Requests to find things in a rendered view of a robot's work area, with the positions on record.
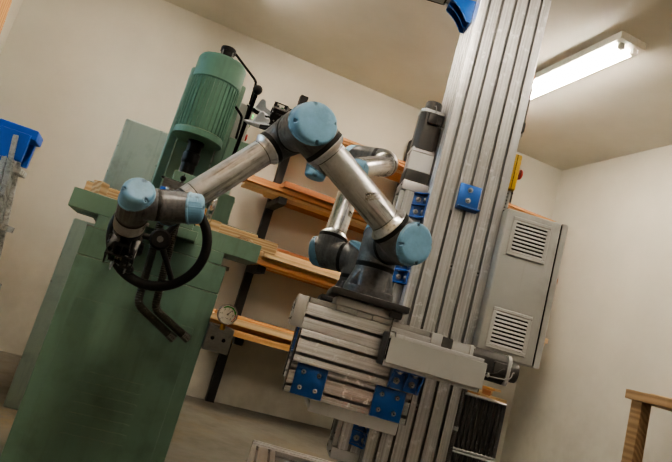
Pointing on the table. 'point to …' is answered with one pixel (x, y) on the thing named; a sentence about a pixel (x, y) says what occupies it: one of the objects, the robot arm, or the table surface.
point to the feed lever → (248, 115)
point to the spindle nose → (191, 156)
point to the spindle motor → (210, 100)
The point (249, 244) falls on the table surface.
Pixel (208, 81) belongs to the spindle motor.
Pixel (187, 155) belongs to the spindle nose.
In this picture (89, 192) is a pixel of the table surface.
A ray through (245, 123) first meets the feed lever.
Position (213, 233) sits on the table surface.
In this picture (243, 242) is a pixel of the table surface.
